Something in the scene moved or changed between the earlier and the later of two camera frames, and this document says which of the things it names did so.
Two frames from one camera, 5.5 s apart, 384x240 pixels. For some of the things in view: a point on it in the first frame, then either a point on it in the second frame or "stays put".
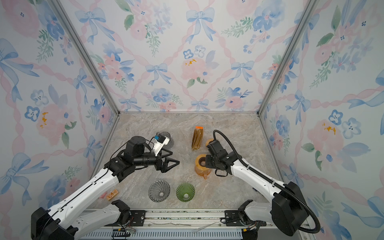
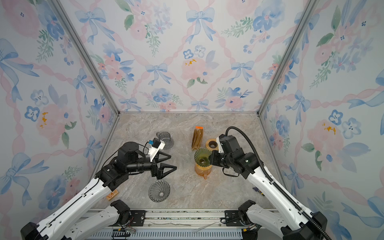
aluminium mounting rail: x=189 y=225 stays put
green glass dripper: x=185 y=192 to x=202 y=157
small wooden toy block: x=112 y=194 stays put
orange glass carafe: x=203 y=173 stays put
